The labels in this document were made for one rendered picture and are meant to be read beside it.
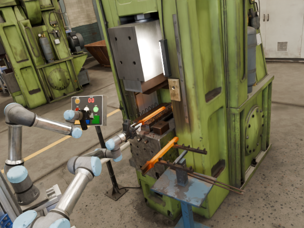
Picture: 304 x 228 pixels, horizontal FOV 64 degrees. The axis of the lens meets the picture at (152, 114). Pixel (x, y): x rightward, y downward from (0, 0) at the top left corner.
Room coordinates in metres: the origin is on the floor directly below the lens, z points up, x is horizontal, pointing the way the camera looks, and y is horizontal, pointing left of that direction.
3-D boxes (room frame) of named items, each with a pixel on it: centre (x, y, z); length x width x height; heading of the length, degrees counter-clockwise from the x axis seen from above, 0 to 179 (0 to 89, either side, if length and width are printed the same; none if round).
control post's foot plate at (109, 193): (2.20, 0.56, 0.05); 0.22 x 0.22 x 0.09; 44
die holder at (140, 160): (1.97, -0.08, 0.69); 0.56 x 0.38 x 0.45; 134
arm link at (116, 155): (1.62, 0.34, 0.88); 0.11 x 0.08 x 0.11; 70
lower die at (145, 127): (2.00, -0.04, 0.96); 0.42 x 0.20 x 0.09; 134
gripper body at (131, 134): (1.72, 0.21, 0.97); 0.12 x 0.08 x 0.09; 134
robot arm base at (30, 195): (1.36, 0.95, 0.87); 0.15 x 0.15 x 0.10
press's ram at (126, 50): (1.97, -0.07, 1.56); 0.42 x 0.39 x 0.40; 134
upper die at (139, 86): (2.00, -0.04, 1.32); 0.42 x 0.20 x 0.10; 134
